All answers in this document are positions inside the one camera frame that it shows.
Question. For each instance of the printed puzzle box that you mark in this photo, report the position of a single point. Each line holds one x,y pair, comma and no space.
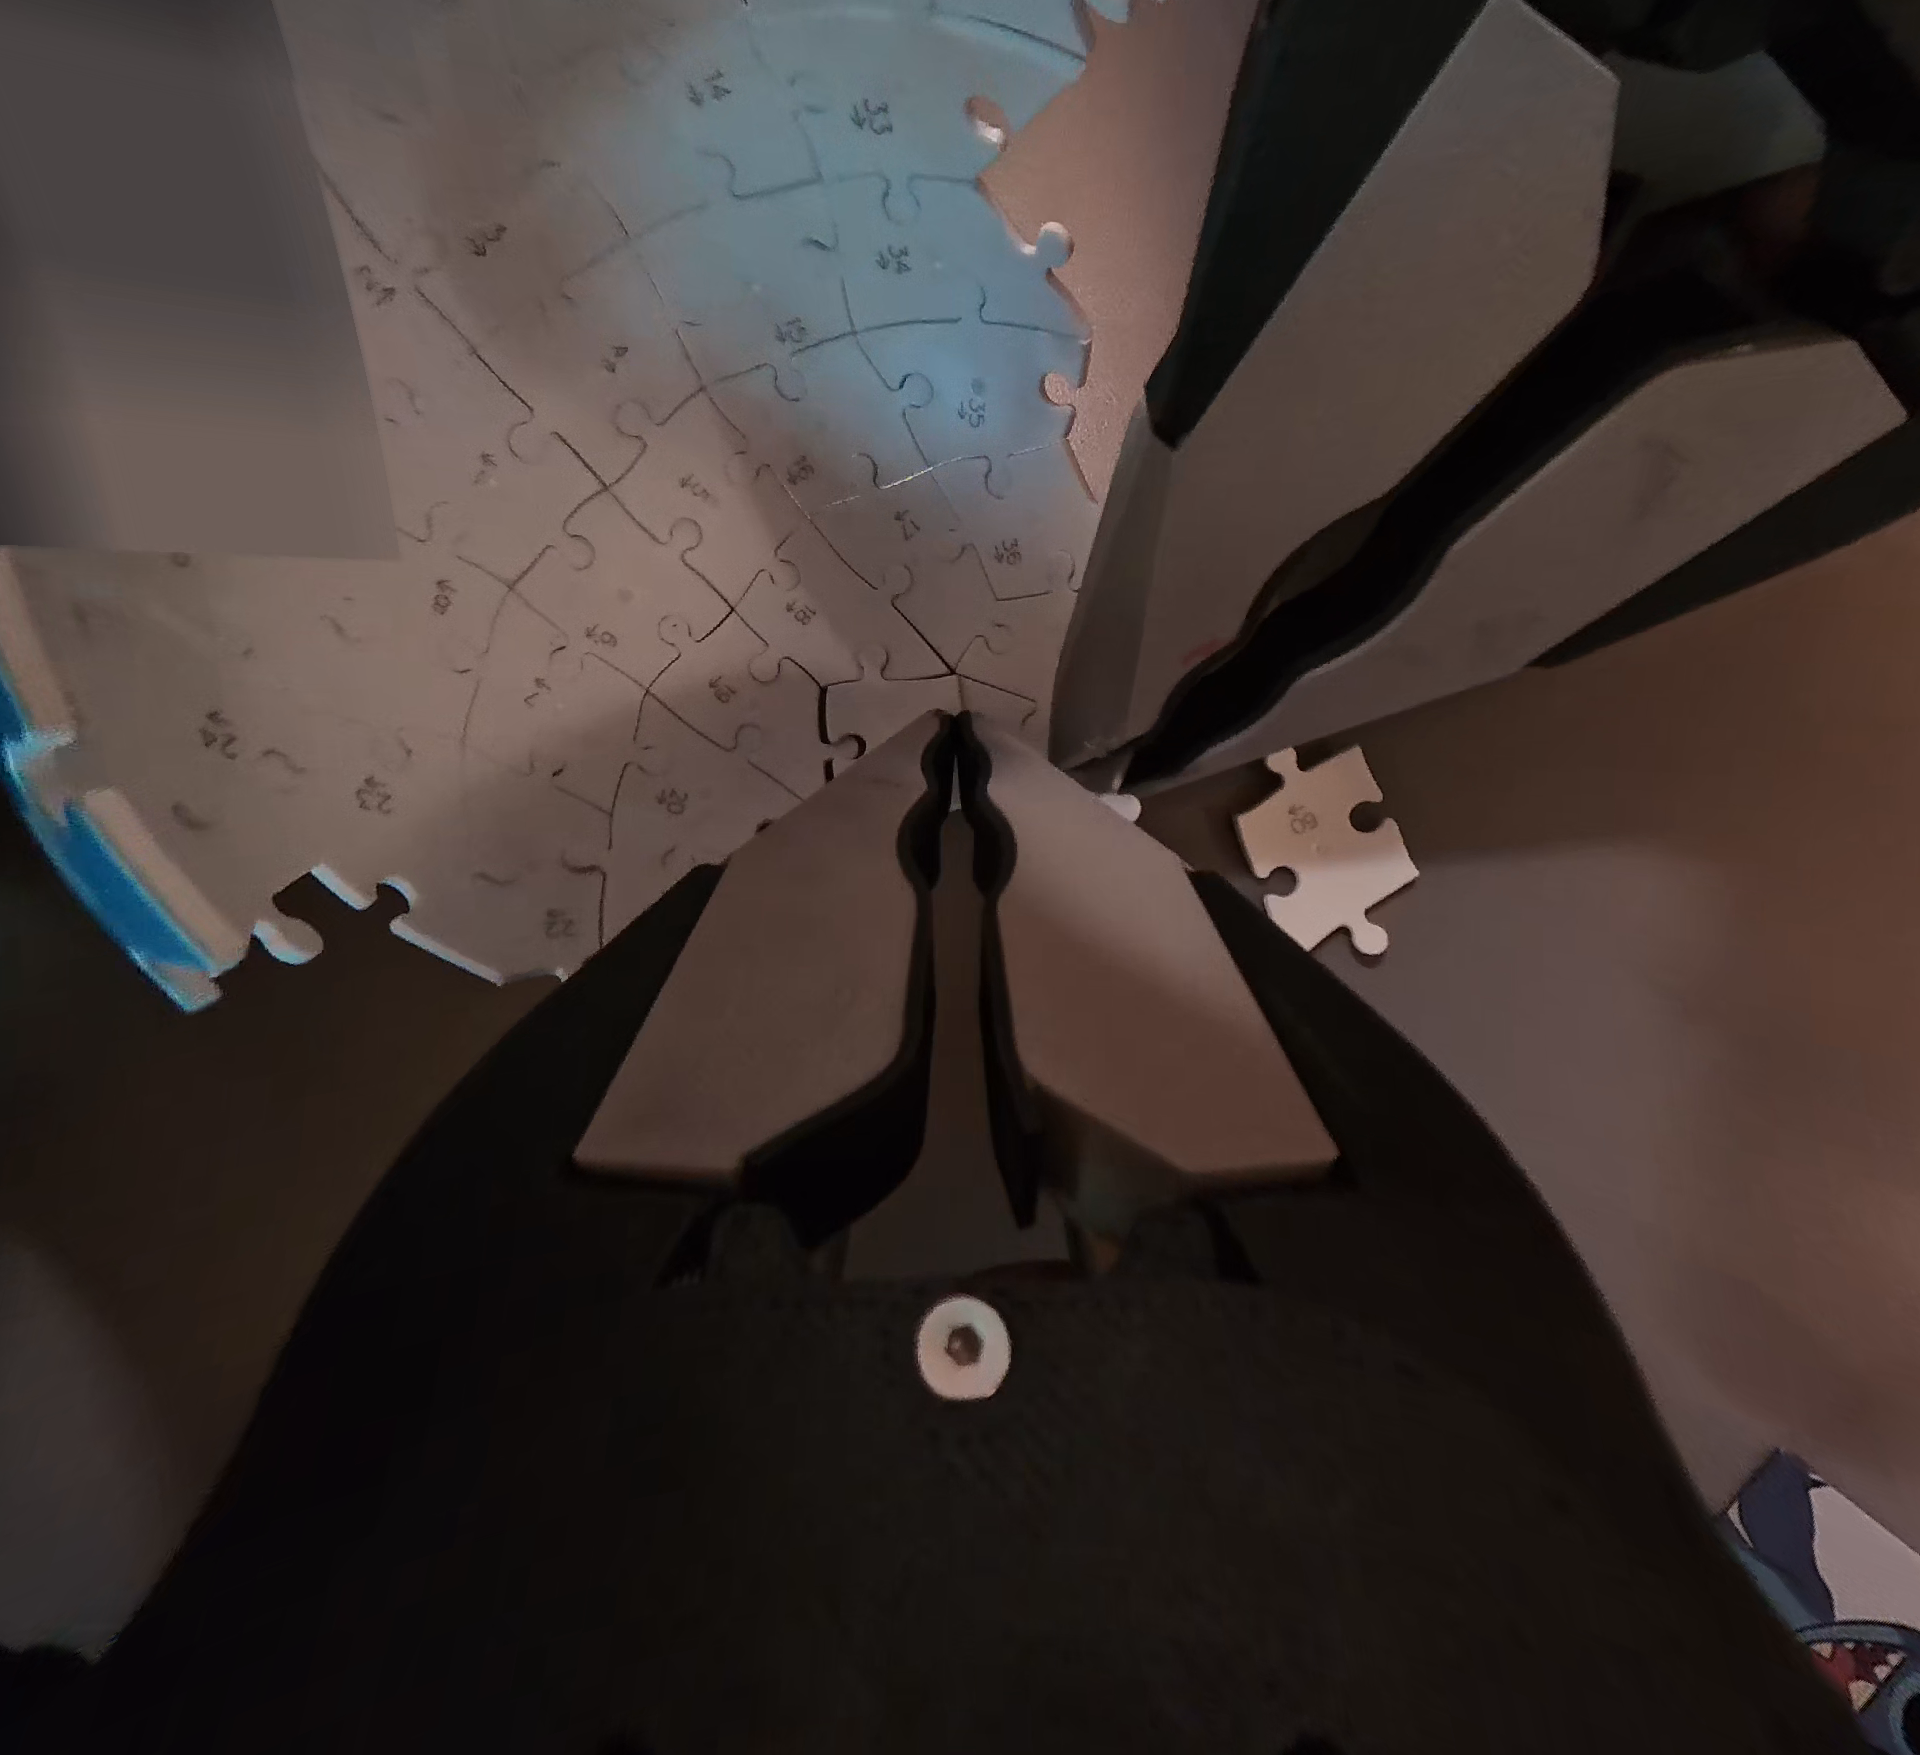
1829,1605

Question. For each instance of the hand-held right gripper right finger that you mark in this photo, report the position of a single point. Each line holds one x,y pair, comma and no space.
1157,1019

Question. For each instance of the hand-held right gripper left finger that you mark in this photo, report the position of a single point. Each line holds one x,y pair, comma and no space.
751,1019

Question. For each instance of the partly built puzzle ball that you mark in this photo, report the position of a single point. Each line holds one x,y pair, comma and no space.
676,434

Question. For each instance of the white puzzle piece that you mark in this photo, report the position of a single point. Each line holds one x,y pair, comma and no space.
1319,857

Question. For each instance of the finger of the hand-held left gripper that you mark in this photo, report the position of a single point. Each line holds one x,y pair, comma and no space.
1620,511
1396,286

